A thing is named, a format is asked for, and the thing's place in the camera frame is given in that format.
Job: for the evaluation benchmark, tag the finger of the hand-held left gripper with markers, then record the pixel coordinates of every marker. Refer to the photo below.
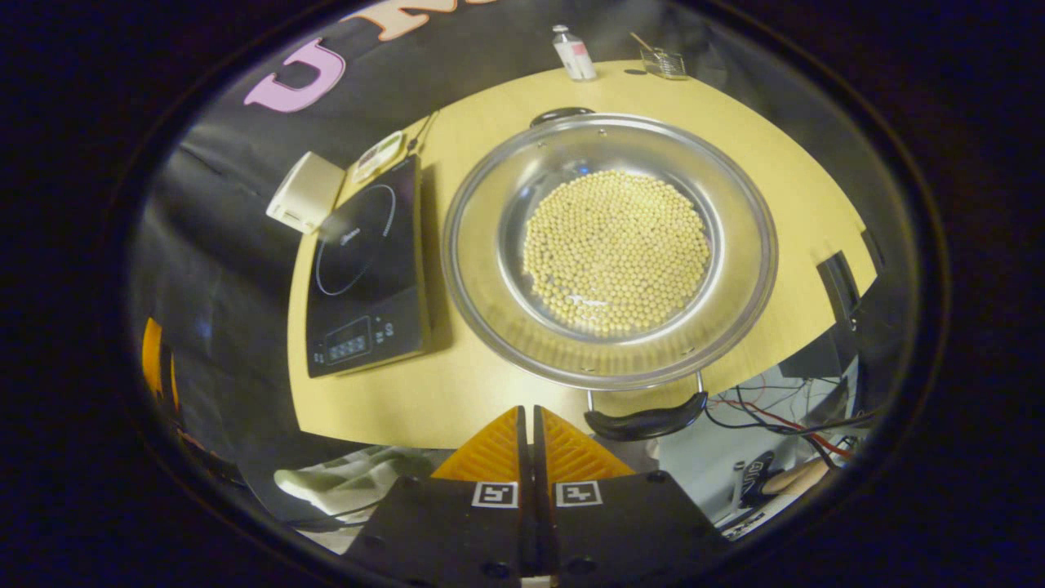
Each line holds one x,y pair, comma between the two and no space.
152,359

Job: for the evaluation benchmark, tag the white divided dish with beans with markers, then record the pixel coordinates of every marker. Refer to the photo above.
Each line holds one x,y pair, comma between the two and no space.
380,155

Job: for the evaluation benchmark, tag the black table clamp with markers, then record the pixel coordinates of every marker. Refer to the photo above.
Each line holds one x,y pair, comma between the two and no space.
841,286

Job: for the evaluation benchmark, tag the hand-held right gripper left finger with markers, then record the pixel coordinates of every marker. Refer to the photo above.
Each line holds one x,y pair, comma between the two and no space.
457,531

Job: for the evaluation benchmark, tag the glass cup with stick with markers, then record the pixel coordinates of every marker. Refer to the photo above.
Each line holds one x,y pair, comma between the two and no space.
665,64

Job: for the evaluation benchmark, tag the small clear bottle pink label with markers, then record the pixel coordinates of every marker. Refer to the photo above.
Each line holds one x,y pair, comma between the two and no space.
575,57

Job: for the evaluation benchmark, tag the pale cloth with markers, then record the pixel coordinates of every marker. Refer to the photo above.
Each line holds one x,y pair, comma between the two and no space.
351,486

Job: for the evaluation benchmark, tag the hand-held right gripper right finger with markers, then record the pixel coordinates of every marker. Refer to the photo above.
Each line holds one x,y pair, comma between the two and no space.
620,531

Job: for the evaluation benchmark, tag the white toaster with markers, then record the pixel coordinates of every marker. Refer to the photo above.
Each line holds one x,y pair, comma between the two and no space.
306,192

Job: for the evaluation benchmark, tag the heap of yellow soybeans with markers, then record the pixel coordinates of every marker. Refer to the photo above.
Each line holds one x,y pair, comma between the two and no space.
616,253

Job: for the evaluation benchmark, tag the black induction cooktop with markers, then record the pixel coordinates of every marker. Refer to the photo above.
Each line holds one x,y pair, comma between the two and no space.
367,269

